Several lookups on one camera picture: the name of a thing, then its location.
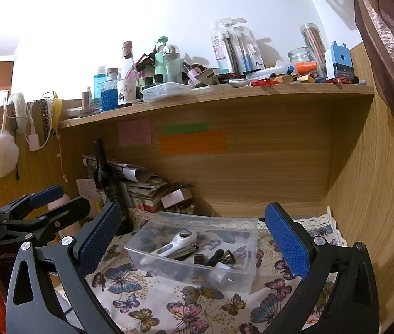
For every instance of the clear bottle with silver cap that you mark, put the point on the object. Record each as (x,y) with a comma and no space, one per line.
(172,66)

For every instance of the green sticky note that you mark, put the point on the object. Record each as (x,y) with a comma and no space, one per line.
(184,129)

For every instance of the dark wine bottle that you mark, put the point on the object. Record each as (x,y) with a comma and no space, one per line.
(108,188)

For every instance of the orange sticky note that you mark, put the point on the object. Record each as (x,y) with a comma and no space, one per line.
(193,143)

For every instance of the mauve curtain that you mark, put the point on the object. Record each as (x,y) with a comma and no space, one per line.
(388,41)

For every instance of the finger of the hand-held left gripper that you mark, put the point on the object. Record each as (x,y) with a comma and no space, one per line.
(68,210)
(45,195)

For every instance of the white handwritten note paper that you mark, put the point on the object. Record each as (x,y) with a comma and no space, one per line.
(87,189)

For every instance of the white fluffy headband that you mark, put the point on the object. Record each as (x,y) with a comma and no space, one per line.
(17,104)

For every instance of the butterfly print tablecloth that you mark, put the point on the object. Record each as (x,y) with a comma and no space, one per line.
(190,306)

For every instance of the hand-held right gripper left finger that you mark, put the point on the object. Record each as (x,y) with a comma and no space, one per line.
(99,236)

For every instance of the clear plastic container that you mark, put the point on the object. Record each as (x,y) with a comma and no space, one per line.
(238,243)

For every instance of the pale pink cylinder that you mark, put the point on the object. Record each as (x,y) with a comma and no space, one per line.
(65,200)

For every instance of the bowl of small trinkets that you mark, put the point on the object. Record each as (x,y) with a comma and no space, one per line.
(183,210)

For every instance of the clear bottle with illustrated label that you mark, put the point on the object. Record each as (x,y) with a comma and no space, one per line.
(127,90)

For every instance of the pile of small stationery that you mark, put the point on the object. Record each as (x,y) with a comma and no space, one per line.
(270,80)

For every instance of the small dish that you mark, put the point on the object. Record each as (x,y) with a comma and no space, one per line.
(76,112)

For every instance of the packaged toothbrushes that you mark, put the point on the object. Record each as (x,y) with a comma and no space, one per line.
(223,48)

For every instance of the stack of papers and magazines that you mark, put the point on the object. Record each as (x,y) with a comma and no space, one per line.
(141,188)

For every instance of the wooden shelf board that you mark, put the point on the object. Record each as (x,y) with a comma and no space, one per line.
(217,99)

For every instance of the small dark brown box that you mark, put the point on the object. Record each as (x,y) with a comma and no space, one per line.
(199,259)

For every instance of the blister pack of pens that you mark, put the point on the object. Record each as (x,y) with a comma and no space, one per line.
(250,52)

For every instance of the small black tube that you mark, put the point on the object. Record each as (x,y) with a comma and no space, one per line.
(215,258)

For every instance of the white handheld facial massager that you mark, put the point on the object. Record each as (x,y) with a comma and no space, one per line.
(169,248)

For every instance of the glass bottle with blue beads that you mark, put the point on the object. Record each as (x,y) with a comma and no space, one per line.
(110,99)

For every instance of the black patterned headband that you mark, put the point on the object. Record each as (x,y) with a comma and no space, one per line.
(45,118)

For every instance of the white plug adapter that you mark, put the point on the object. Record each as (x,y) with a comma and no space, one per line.
(222,274)

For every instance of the pink sticky note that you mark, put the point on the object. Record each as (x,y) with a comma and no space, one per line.
(134,132)

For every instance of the clear tube of pencils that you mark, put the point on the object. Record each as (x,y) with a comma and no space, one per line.
(313,41)

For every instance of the clear lidded box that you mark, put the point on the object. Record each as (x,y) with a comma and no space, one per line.
(165,92)

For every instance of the glass jar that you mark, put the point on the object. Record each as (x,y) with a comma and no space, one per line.
(303,59)

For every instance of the green pump bottle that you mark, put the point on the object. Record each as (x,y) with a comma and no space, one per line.
(159,62)

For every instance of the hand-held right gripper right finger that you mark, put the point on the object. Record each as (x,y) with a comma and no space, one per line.
(287,240)

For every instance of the small white card box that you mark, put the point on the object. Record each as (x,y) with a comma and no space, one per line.
(174,198)

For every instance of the small pink bottle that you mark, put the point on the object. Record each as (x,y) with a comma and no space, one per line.
(190,74)

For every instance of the white tube with orange cap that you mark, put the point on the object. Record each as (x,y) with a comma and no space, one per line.
(304,66)

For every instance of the blue liquid bottle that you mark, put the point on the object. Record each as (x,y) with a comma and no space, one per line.
(99,87)

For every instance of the dark ink bottle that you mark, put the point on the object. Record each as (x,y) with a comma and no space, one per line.
(158,79)

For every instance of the blue sharpener box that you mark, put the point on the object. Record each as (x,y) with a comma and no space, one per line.
(339,61)

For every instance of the yellow headband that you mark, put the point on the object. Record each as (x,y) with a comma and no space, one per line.
(56,111)

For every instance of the brown cardboard tube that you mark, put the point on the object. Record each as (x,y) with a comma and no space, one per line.
(85,100)

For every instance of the white fluffy puff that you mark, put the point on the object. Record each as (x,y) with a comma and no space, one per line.
(4,153)

